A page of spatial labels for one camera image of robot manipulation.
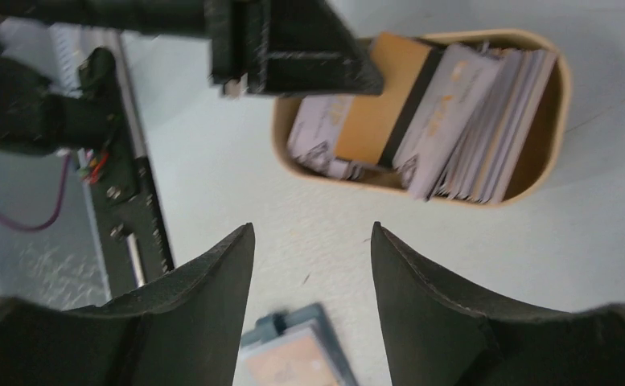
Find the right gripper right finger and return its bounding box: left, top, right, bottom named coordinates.
left=371, top=223, right=625, bottom=385

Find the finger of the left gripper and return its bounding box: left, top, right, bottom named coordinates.
left=205, top=1, right=384, bottom=97

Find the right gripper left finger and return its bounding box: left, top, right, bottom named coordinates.
left=0, top=224, right=255, bottom=385

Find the blue leather card holder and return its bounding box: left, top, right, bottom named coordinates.
left=239, top=303, right=358, bottom=386

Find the orange credit card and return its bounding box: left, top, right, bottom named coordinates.
left=244, top=330, right=341, bottom=386

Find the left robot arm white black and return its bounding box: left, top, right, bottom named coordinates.
left=0, top=1, right=384, bottom=156

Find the stack of cards in tray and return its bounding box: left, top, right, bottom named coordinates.
left=286, top=32, right=557, bottom=203

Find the beige oval card tray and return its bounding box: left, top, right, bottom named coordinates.
left=270, top=28, right=573, bottom=207

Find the aluminium frame front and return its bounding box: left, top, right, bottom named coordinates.
left=0, top=21, right=112, bottom=310

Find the left controller board with wires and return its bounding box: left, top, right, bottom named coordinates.
left=78, top=150, right=109, bottom=185

